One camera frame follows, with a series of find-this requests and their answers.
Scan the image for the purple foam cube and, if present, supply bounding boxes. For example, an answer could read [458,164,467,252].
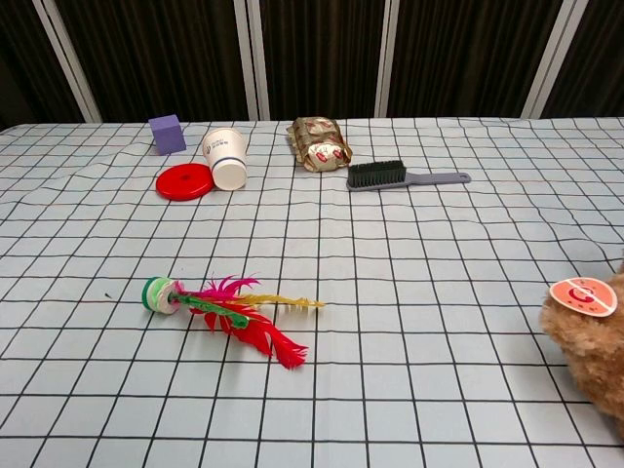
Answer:
[148,114,188,156]

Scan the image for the white screen frame post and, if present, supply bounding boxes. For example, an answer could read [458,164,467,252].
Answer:
[31,0,102,124]
[232,0,272,121]
[520,0,589,119]
[373,0,408,119]

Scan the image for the gold foil snack package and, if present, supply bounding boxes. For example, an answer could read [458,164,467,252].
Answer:
[286,116,354,174]

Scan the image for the grey brush with black bristles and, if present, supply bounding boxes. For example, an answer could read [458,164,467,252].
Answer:
[346,160,473,193]

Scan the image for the white paper cup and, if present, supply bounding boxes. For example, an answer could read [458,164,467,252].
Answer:
[202,127,248,192]

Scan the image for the white checkered tablecloth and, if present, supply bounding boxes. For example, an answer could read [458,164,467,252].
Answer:
[0,116,624,468]

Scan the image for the brown plush toy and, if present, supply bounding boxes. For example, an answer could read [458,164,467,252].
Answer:
[538,260,624,419]

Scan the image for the round orange paper tag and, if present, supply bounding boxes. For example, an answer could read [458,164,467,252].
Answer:
[549,276,618,318]

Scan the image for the colourful feather shuttlecock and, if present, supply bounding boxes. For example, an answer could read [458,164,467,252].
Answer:
[141,274,327,371]

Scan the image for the red round plastic lid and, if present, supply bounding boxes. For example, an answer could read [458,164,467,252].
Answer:
[155,164,215,202]

